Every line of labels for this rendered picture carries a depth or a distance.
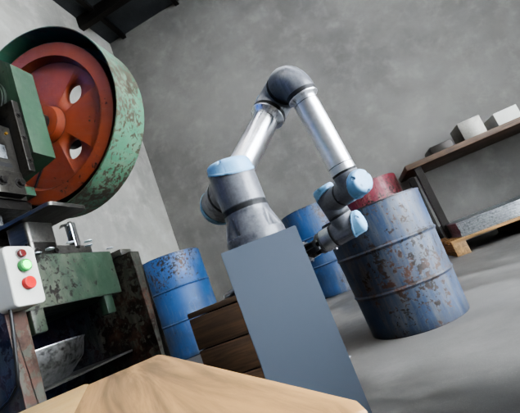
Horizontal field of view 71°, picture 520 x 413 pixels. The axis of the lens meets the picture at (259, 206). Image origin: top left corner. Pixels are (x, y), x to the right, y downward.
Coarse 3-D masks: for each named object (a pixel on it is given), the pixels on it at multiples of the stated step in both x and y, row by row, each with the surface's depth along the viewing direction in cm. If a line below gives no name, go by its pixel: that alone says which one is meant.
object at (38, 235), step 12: (48, 204) 101; (60, 204) 104; (72, 204) 109; (24, 216) 103; (36, 216) 105; (48, 216) 109; (60, 216) 112; (0, 228) 105; (12, 228) 106; (24, 228) 105; (36, 228) 108; (48, 228) 113; (12, 240) 106; (24, 240) 105; (36, 240) 106; (48, 240) 111; (48, 252) 109
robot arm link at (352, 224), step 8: (344, 216) 113; (352, 216) 112; (360, 216) 113; (336, 224) 114; (344, 224) 113; (352, 224) 111; (360, 224) 111; (328, 232) 116; (336, 232) 114; (344, 232) 113; (352, 232) 112; (360, 232) 112; (336, 240) 115; (344, 240) 114
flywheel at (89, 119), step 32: (32, 64) 163; (64, 64) 161; (96, 64) 151; (64, 96) 159; (96, 96) 154; (64, 128) 157; (96, 128) 152; (64, 160) 156; (96, 160) 147; (64, 192) 150
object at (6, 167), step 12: (0, 132) 123; (0, 144) 120; (12, 144) 125; (0, 156) 119; (12, 156) 123; (0, 168) 117; (12, 168) 121; (0, 180) 111; (12, 180) 116; (24, 180) 118; (0, 192) 110; (12, 192) 114; (24, 192) 118
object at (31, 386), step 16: (0, 320) 77; (16, 320) 79; (0, 336) 77; (16, 336) 77; (0, 352) 76; (32, 352) 79; (0, 368) 76; (32, 368) 78; (0, 384) 76; (32, 384) 76; (0, 400) 76; (16, 400) 74; (32, 400) 75
